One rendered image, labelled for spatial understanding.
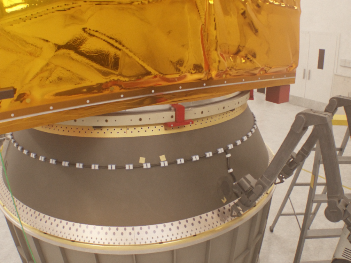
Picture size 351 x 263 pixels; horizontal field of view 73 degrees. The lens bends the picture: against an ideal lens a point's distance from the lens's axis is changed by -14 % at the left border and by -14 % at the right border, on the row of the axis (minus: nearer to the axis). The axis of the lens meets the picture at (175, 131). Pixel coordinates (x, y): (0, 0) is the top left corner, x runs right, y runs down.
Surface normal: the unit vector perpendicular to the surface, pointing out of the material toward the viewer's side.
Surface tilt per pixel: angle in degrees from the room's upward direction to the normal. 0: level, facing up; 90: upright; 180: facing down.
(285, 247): 0
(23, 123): 90
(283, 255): 0
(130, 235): 43
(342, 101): 90
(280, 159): 91
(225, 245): 90
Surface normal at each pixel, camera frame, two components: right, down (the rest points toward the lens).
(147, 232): 0.13, -0.46
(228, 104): 0.70, 0.24
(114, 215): 0.05, -0.14
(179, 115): 0.40, 0.31
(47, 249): -0.33, 0.32
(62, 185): -0.20, -0.15
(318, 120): -0.74, 0.23
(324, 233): 0.00, -0.94
